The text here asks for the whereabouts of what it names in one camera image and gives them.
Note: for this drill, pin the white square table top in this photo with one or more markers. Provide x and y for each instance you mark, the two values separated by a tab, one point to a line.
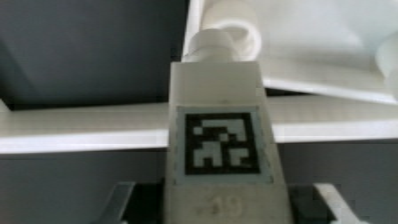
313	39

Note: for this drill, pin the white front fence wall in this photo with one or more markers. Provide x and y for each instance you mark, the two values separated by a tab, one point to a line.
312	119

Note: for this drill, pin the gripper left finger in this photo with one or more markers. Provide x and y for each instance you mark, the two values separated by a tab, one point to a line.
114	210

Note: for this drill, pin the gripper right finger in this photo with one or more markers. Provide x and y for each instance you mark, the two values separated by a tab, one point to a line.
345	216

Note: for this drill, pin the white table leg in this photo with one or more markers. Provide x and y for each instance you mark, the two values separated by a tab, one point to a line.
224	180

